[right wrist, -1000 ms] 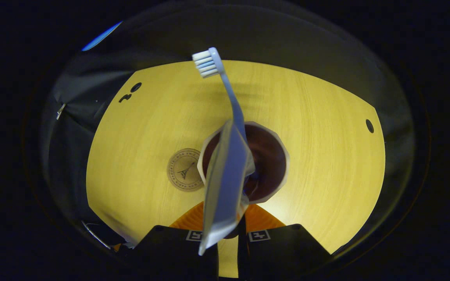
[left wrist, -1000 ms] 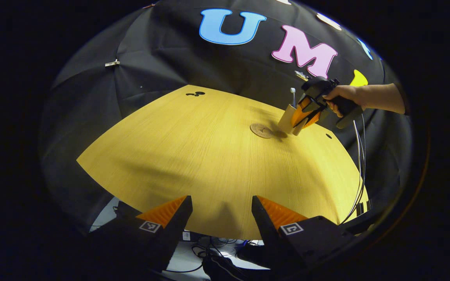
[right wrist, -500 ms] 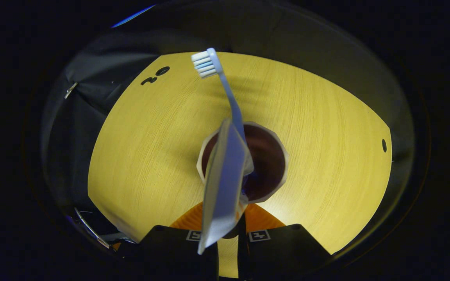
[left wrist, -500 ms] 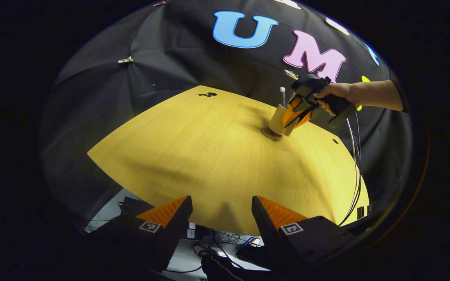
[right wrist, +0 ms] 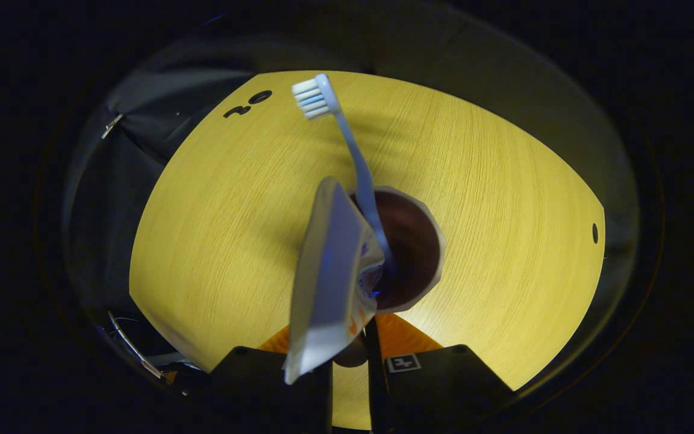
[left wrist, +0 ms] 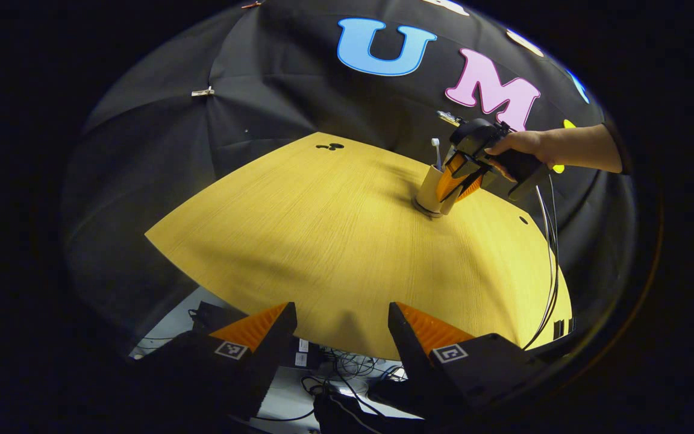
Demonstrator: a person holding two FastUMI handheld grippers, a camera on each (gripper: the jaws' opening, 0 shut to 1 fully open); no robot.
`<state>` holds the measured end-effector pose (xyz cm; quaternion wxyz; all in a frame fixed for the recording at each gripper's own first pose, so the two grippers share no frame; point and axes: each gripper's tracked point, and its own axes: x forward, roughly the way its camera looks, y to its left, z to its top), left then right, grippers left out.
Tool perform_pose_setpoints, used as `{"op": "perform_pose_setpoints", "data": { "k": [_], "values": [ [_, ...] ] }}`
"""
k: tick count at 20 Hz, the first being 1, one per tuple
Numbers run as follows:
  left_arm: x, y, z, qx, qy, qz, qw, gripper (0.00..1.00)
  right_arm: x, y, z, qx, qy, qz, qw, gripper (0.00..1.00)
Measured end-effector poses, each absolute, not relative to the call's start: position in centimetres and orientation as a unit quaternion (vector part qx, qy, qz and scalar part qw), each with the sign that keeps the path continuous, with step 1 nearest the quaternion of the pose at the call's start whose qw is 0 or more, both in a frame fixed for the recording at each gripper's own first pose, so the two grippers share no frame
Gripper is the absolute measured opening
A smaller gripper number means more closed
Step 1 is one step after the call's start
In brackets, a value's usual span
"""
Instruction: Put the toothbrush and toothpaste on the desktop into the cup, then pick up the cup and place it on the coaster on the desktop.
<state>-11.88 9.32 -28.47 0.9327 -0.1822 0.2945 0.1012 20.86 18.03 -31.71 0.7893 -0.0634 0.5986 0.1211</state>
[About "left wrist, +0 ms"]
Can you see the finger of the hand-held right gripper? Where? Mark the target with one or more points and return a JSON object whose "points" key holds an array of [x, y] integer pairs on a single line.
{"points": [[448, 179], [472, 184]]}

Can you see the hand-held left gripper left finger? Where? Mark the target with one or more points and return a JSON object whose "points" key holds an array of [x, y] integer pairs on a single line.
{"points": [[268, 355]]}

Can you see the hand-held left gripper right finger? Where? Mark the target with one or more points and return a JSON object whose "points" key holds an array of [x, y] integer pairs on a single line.
{"points": [[410, 355]]}

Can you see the light blue toothbrush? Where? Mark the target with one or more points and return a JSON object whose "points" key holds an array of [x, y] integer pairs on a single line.
{"points": [[436, 150]]}

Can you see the round brown coaster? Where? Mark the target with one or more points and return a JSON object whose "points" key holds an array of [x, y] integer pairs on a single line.
{"points": [[424, 211]]}

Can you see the wooden desktop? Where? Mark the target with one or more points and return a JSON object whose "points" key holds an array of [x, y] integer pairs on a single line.
{"points": [[323, 241]]}

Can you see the black power adapter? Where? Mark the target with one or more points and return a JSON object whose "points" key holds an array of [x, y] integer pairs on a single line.
{"points": [[302, 355]]}

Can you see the black backdrop cloth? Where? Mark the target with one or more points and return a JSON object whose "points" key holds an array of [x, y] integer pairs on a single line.
{"points": [[262, 102]]}

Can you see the copper cloth clip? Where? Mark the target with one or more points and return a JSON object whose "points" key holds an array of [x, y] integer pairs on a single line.
{"points": [[252, 5]]}

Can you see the silver cloth clip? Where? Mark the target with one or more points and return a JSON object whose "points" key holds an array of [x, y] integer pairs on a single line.
{"points": [[202, 92]]}

